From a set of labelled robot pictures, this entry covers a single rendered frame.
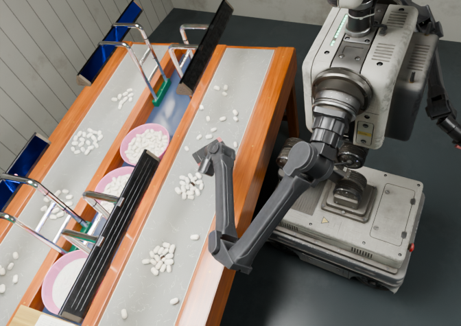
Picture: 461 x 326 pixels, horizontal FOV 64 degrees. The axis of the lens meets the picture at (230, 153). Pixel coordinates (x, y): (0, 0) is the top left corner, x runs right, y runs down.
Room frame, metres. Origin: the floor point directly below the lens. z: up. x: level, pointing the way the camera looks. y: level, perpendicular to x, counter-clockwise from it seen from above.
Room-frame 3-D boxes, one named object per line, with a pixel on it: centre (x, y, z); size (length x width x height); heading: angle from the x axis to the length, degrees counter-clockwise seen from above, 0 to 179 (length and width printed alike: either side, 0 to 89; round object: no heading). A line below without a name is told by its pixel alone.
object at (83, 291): (0.71, 0.47, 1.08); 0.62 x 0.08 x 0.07; 146
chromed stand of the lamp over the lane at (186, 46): (1.57, 0.00, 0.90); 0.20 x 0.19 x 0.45; 146
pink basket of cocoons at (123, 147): (1.32, 0.40, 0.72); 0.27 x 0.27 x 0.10
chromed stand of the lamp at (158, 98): (1.79, 0.33, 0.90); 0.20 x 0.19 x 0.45; 146
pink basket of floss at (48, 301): (0.72, 0.80, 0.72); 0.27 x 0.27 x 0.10
